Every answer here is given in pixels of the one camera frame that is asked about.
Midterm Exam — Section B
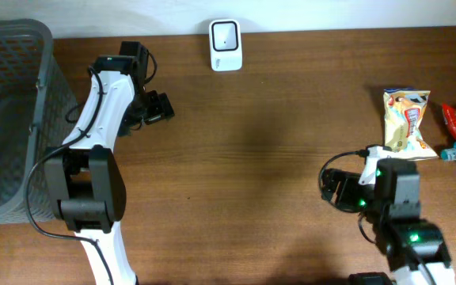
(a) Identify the beige wet wipes pack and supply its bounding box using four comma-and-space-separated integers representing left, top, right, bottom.
383, 88, 438, 161

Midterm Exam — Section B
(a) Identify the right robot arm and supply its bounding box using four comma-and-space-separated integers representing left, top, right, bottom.
318, 145, 456, 285

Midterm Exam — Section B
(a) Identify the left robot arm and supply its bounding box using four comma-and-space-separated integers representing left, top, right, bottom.
43, 41, 174, 284

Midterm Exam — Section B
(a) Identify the white barcode scanner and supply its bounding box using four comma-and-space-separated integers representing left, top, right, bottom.
208, 19, 243, 72

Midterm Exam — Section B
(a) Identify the grey plastic basket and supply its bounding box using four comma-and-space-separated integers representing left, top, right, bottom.
0, 19, 77, 224

